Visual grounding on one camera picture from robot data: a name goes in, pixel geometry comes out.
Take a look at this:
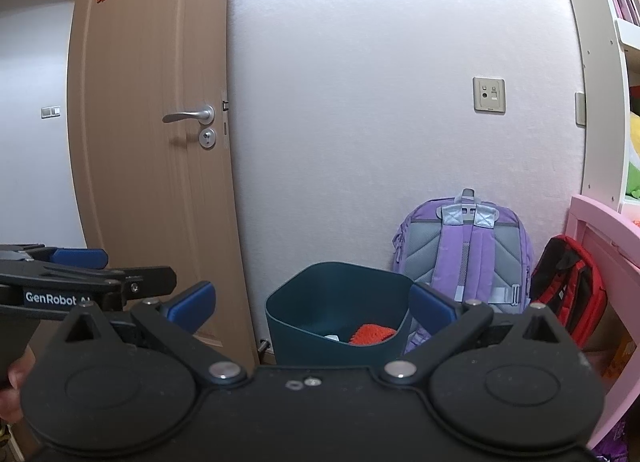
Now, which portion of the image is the orange net wrapper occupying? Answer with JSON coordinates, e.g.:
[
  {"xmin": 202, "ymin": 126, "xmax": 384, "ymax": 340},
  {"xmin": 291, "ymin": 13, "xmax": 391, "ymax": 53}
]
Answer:
[{"xmin": 349, "ymin": 323, "xmax": 396, "ymax": 346}]

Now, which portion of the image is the dark teal trash bin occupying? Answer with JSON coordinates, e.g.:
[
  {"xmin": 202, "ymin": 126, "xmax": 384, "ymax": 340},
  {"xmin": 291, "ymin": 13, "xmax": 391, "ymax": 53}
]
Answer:
[{"xmin": 266, "ymin": 262, "xmax": 412, "ymax": 367}]

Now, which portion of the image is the person's left hand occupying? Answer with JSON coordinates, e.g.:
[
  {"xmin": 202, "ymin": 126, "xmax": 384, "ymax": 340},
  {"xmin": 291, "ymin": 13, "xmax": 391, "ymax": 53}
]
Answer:
[{"xmin": 0, "ymin": 346, "xmax": 36, "ymax": 424}]

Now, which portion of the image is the purple grey backpack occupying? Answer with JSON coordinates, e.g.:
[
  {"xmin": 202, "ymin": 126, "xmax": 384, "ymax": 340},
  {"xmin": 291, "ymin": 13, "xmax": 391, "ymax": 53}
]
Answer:
[{"xmin": 390, "ymin": 187, "xmax": 536, "ymax": 355}]

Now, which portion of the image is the red black backpack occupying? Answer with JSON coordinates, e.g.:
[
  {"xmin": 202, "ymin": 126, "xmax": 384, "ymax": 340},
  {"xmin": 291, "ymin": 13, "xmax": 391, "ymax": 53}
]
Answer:
[{"xmin": 529, "ymin": 235, "xmax": 608, "ymax": 347}]

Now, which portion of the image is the brown wooden door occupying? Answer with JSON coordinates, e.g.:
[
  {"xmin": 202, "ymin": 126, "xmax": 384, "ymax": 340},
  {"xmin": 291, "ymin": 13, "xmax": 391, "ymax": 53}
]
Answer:
[{"xmin": 67, "ymin": 0, "xmax": 257, "ymax": 368}]

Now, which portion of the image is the silver door lock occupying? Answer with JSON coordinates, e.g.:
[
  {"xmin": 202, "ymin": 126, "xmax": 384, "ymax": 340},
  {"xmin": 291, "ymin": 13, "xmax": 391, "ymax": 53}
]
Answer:
[{"xmin": 198, "ymin": 127, "xmax": 217, "ymax": 149}]

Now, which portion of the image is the pink desk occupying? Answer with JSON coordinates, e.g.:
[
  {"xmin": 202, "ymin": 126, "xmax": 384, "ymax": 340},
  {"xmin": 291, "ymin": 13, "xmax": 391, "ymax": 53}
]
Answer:
[{"xmin": 565, "ymin": 195, "xmax": 639, "ymax": 448}]

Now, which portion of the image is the yellow green plush toy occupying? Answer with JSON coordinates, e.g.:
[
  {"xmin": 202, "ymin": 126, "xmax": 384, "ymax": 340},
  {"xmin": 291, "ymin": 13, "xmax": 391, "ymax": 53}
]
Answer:
[{"xmin": 626, "ymin": 112, "xmax": 640, "ymax": 199}]

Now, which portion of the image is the white bookshelf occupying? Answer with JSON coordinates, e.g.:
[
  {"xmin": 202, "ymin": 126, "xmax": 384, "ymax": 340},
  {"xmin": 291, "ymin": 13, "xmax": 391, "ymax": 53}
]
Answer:
[{"xmin": 570, "ymin": 0, "xmax": 639, "ymax": 219}]

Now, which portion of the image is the hallway light switch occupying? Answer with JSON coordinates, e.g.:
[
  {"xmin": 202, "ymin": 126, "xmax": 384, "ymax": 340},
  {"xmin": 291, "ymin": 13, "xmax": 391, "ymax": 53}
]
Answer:
[{"xmin": 40, "ymin": 106, "xmax": 61, "ymax": 119}]

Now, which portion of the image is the silver door handle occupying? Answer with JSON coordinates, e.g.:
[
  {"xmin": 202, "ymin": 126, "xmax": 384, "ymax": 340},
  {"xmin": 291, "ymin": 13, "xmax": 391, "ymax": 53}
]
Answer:
[{"xmin": 162, "ymin": 105, "xmax": 215, "ymax": 126}]

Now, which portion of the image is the beige wall socket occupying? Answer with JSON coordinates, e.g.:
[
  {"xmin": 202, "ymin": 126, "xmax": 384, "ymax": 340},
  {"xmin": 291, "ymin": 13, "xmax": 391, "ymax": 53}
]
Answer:
[{"xmin": 473, "ymin": 77, "xmax": 506, "ymax": 115}]

